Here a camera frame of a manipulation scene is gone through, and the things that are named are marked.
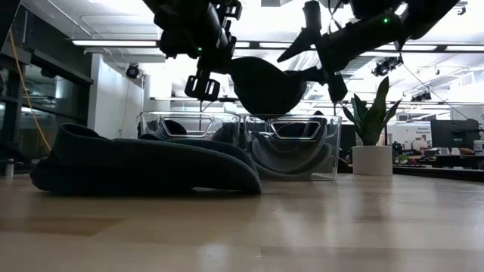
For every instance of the white cup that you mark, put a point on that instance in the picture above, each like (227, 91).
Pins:
(478, 148)

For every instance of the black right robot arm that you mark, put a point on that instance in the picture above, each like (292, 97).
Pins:
(423, 15)

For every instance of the round black ceiling device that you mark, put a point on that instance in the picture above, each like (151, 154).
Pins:
(133, 72)

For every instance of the dark teal cap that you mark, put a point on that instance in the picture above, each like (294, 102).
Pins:
(264, 87)

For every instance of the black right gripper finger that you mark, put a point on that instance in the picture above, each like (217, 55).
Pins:
(337, 88)
(302, 43)

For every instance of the black frame clamp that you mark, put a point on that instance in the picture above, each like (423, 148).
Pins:
(319, 112)

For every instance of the snake plant in white pot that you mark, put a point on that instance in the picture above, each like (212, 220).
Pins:
(372, 160)

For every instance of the dark shoe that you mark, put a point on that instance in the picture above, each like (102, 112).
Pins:
(132, 166)

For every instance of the black computer monitor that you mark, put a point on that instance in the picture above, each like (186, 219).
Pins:
(453, 133)

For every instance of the clear plastic bin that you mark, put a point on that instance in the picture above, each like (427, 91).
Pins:
(336, 151)
(227, 118)

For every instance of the silver metal post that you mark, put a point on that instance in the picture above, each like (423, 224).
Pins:
(9, 169)

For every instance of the black ceiling spotlight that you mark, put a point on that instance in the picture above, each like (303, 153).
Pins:
(387, 66)

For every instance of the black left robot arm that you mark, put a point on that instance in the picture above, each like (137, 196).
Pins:
(181, 22)

